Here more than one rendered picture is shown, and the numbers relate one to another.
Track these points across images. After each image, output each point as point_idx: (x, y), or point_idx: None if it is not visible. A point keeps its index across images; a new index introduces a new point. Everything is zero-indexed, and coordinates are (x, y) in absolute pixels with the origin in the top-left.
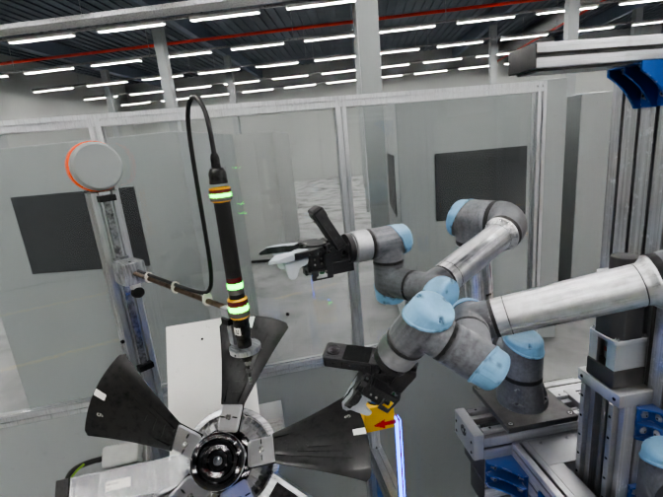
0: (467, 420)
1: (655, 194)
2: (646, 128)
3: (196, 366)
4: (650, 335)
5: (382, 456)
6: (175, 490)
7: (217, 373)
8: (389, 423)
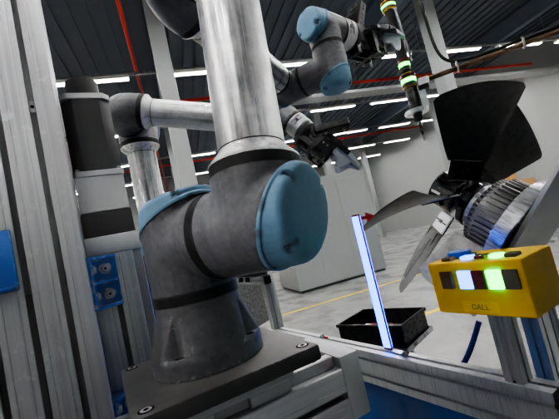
0: (324, 345)
1: (43, 22)
2: None
3: None
4: (73, 182)
5: (484, 374)
6: None
7: None
8: (363, 218)
